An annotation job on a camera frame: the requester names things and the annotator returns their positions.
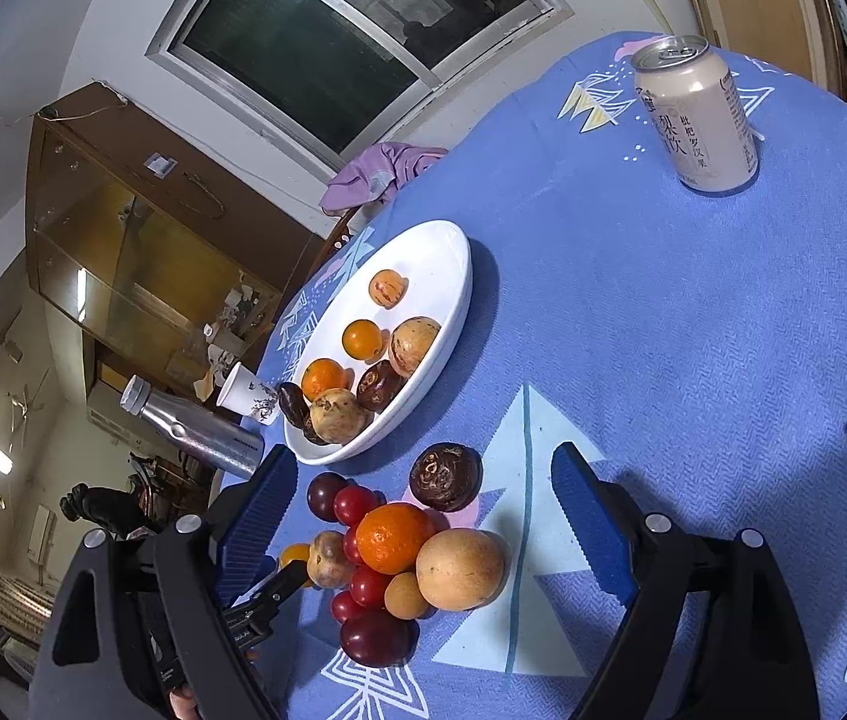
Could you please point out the blue printed tablecloth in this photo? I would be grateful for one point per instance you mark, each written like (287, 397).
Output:
(656, 352)

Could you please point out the sliding glass window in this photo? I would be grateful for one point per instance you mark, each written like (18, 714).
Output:
(363, 37)

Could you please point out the dark bulky object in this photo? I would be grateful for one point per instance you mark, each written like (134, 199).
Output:
(112, 510)

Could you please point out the red cherry tomato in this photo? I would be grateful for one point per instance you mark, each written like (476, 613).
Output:
(354, 504)
(369, 585)
(351, 546)
(346, 606)

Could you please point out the small orange-yellow tomato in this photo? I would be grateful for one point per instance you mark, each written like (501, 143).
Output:
(290, 556)

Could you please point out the wooden chair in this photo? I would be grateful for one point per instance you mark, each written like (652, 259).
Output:
(345, 229)

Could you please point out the small dark plum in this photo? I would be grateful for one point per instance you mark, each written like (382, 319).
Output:
(326, 495)

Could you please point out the white paper cup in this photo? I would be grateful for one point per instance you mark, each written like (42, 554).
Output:
(243, 397)

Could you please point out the wooden picture frame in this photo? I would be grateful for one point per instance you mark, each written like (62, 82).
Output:
(761, 15)

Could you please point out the speckled tan fruit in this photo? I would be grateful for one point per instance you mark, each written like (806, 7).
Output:
(327, 559)

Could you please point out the striped peach-coloured fruit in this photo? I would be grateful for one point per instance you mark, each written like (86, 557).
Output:
(414, 345)

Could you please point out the wooden glass cabinet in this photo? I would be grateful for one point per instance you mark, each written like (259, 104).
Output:
(138, 240)

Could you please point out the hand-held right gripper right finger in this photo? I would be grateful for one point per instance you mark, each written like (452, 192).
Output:
(592, 532)

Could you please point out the white label sticker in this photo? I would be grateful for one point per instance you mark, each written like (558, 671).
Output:
(159, 164)

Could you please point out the silver metal bottle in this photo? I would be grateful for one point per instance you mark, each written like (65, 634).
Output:
(198, 439)

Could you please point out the smooth tan round fruit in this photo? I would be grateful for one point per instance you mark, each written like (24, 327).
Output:
(461, 568)

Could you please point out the person's left hand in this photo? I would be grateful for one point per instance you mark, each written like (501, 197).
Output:
(182, 705)

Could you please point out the large dark wrinkled passion fruit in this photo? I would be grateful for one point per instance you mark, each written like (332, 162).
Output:
(444, 476)

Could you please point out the orange mandarin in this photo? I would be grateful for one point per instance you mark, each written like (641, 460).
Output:
(393, 536)
(324, 379)

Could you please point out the beige drink can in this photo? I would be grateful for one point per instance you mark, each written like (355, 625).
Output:
(701, 120)

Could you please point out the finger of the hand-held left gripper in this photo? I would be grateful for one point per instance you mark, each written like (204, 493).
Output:
(277, 589)

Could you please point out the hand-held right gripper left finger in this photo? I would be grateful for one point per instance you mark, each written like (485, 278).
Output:
(258, 510)

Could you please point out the purple cloth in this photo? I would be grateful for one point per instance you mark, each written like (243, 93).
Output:
(371, 176)

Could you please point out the large orange-yellow tomato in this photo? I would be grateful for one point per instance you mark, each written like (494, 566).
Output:
(362, 339)

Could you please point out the small tan longan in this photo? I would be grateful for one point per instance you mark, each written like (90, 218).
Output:
(405, 594)

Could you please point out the small striped tan fruit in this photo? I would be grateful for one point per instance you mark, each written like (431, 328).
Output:
(387, 289)

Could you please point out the large dark red plum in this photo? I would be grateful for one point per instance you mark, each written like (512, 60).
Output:
(377, 637)

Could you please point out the brown speckled fruit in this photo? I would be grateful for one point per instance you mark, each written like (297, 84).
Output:
(337, 414)

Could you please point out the white oval plate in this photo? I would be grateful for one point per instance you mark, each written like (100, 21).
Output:
(431, 270)

